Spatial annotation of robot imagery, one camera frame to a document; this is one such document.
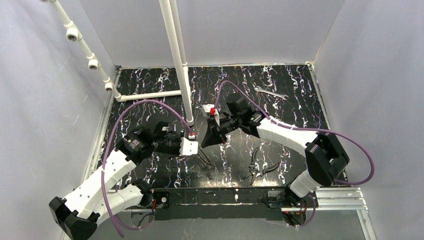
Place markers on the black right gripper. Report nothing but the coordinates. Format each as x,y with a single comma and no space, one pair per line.
215,127

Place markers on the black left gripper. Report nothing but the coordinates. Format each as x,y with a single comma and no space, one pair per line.
177,144

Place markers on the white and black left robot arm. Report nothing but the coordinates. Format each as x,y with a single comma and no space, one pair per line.
128,153

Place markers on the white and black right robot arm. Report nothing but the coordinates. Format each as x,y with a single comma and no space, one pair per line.
324,154

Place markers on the silver open-end wrench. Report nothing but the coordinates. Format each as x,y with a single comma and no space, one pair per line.
261,90

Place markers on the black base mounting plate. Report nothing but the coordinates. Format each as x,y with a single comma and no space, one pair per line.
223,203

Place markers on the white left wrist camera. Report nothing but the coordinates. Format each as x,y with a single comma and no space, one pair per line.
188,147

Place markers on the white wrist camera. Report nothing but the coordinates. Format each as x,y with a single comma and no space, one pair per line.
209,110
188,147

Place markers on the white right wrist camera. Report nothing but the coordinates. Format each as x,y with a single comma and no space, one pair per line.
209,110

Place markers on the black wire stripper pliers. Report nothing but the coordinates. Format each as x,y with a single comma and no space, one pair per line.
254,169

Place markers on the white PVC pipe frame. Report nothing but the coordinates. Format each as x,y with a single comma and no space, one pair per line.
135,33

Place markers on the aluminium extrusion rail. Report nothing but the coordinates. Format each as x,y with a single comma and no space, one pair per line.
326,198

